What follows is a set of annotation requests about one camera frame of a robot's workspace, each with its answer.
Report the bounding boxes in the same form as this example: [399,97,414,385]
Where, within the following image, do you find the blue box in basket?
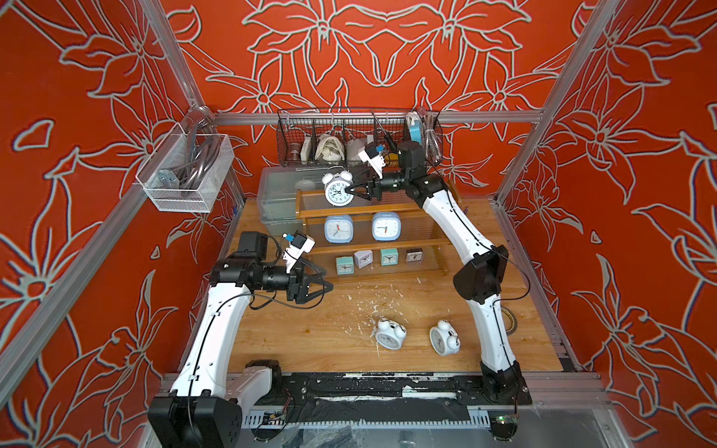
[405,111,426,149]

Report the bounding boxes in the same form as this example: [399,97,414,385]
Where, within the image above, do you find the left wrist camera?
[282,231,316,274]

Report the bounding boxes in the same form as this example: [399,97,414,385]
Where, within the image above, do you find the black wire wall basket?
[276,108,444,167]

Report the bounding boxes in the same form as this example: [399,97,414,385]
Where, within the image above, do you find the blue rounded alarm clock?
[324,215,354,244]
[372,212,401,242]

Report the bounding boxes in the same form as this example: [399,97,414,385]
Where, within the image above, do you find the white mesh wall basket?
[136,124,233,214]

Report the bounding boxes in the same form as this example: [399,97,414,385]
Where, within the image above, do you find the white cloth in basket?
[314,134,345,164]

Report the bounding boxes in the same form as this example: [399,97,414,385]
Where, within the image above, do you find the wooden two-tier shelf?
[296,190,450,281]

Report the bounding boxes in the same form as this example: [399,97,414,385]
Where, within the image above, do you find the teal square alarm clock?
[335,256,355,276]
[380,248,399,266]

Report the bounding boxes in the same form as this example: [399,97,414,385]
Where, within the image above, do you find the grey cables in basket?
[167,119,222,190]

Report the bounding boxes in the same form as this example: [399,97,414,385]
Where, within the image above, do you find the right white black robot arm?
[337,141,528,406]

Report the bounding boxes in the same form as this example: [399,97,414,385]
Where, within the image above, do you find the white twin-bell clock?
[321,170,354,207]
[429,319,461,357]
[373,318,407,351]

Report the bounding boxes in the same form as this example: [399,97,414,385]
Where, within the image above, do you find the tape roll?
[502,306,518,336]

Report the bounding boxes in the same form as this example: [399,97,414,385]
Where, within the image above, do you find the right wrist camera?
[358,143,386,178]

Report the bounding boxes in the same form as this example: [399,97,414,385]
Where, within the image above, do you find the clear plastic storage bin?
[257,166,340,238]

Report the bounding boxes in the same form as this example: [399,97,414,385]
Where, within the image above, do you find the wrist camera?
[358,143,386,178]
[282,231,316,274]

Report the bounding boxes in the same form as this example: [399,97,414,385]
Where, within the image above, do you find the lilac square alarm clock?
[354,249,373,269]

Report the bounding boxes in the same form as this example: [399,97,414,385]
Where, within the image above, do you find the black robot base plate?
[248,373,532,429]

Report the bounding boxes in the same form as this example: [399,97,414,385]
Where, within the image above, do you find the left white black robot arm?
[148,231,333,447]

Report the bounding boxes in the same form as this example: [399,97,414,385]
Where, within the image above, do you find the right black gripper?
[347,168,413,205]

